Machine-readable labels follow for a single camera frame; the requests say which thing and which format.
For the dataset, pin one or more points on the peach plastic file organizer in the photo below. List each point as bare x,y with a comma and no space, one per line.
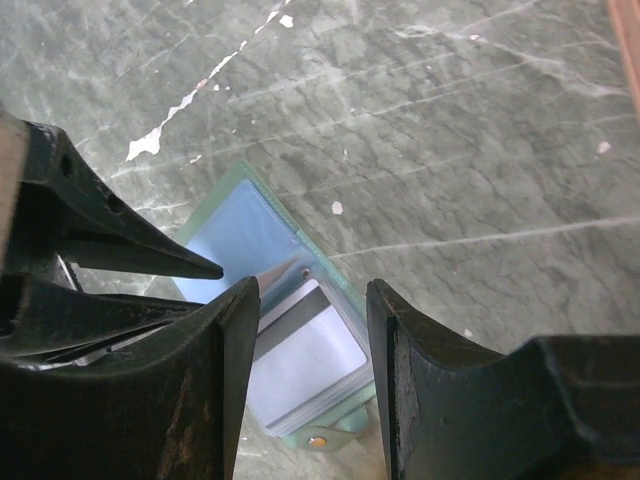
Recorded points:
625,16

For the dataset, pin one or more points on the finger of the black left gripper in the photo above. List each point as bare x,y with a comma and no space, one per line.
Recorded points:
53,205
39,317

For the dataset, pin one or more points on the green card holder wallet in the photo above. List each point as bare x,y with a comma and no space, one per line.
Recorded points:
242,226

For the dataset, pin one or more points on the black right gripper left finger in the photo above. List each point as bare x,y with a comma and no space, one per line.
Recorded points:
168,406

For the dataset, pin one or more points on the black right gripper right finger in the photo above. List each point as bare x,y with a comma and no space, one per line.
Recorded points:
558,407

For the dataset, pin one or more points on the silver magnetic stripe card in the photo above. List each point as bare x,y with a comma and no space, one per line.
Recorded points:
303,350

